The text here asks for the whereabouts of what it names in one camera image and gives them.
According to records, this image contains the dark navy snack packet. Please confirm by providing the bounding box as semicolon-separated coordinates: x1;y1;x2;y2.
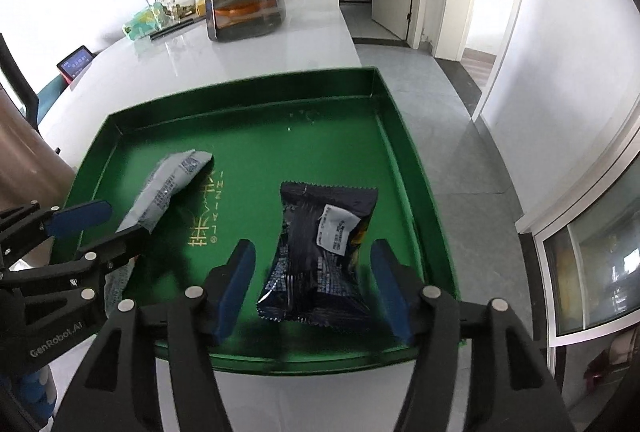
256;181;378;334

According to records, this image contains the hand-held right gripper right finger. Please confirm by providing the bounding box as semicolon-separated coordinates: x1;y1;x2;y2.
370;239;591;432

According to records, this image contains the green plastic packet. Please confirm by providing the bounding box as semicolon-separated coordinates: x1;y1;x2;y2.
122;10;166;41

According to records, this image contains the glass door cabinet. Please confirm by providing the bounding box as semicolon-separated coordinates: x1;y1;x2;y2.
516;127;640;354

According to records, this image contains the black flat strip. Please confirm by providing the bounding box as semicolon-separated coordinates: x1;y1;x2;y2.
150;15;208;41

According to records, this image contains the grey snack packet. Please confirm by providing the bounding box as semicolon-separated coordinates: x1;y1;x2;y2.
116;151;216;234

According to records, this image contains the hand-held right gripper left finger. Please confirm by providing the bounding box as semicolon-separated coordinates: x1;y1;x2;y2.
50;239;258;432

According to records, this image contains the green tray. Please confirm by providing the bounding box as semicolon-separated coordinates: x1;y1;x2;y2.
64;67;468;375

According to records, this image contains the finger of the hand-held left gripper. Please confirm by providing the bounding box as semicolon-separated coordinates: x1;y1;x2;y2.
0;225;152;300
0;199;114;263

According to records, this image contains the small display with red case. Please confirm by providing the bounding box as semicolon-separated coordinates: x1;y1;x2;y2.
56;46;95;84

